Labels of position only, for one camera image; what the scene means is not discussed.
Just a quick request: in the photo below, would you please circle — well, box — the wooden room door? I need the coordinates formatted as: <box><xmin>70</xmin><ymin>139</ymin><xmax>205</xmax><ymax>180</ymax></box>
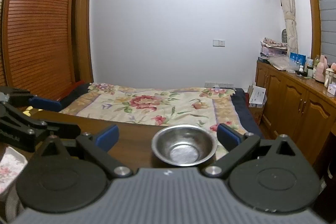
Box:
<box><xmin>75</xmin><ymin>0</ymin><xmax>93</xmax><ymax>83</ymax></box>

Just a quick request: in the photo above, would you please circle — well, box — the pink thermos jug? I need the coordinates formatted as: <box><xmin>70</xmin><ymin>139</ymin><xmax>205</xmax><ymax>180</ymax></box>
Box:
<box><xmin>315</xmin><ymin>55</ymin><xmax>327</xmax><ymax>83</ymax></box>

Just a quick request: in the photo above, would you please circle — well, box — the wooden slatted wardrobe door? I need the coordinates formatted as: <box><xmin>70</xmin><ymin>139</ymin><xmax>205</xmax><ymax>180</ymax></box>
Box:
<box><xmin>1</xmin><ymin>0</ymin><xmax>76</xmax><ymax>100</ymax></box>

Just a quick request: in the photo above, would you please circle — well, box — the white wall switch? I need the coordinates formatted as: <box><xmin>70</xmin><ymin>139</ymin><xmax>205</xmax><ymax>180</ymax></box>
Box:
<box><xmin>213</xmin><ymin>39</ymin><xmax>226</xmax><ymax>47</ymax></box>

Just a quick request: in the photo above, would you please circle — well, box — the wooden sideboard cabinet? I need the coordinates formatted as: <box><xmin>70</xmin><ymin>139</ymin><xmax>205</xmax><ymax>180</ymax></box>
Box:
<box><xmin>255</xmin><ymin>61</ymin><xmax>335</xmax><ymax>165</ymax></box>

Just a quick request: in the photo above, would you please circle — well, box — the stack of folded cloths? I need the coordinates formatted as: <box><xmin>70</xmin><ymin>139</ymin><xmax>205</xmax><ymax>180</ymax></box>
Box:
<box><xmin>260</xmin><ymin>38</ymin><xmax>288</xmax><ymax>60</ymax></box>

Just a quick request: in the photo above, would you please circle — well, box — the blue picture card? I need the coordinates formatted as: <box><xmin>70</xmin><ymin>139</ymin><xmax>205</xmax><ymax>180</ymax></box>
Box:
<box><xmin>289</xmin><ymin>52</ymin><xmax>306</xmax><ymax>66</ymax></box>

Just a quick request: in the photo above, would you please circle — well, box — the white floral square plate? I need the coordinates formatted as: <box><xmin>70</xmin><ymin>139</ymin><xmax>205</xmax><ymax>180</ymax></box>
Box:
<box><xmin>0</xmin><ymin>147</ymin><xmax>28</xmax><ymax>198</ymax></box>

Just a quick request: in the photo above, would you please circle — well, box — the floral bed blanket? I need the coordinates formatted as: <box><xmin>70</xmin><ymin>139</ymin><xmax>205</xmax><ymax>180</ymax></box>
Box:
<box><xmin>59</xmin><ymin>82</ymin><xmax>263</xmax><ymax>159</ymax></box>

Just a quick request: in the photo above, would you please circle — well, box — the small stainless steel bowl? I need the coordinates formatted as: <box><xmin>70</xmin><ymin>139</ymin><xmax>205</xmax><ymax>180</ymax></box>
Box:
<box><xmin>151</xmin><ymin>124</ymin><xmax>218</xmax><ymax>167</ymax></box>

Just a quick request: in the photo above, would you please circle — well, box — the white cardboard box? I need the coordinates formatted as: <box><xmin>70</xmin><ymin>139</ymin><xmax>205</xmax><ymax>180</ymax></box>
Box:
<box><xmin>248</xmin><ymin>85</ymin><xmax>267</xmax><ymax>108</ymax></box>

